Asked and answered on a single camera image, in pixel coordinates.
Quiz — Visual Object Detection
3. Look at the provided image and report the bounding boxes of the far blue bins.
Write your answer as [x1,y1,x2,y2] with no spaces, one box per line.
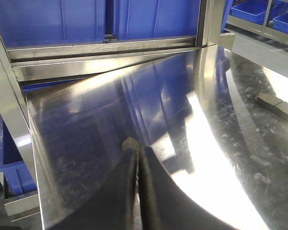
[230,0,288,34]

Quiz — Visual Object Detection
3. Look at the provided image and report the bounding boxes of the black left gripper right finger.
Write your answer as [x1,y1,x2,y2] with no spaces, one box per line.
[138,147,230,230]

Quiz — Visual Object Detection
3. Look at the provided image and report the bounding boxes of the middle blue plastic bin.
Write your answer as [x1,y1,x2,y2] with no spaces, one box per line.
[106,0,200,40]

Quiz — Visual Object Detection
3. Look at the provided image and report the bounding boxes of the left blue plastic bin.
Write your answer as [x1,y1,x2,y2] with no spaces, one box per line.
[0,0,105,47]

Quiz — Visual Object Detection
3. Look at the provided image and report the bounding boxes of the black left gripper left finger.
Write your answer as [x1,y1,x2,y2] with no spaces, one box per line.
[51,148,137,230]

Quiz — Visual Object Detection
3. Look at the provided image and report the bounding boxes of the blue bin beside table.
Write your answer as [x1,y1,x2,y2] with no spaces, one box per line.
[0,116,37,196]

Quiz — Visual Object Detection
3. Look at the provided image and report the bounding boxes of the stainless steel rack frame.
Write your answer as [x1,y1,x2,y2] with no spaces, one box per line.
[0,0,237,135]

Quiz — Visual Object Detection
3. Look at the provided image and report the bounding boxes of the blue plastic bin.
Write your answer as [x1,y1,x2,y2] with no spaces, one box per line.
[0,0,105,47]
[106,0,200,40]

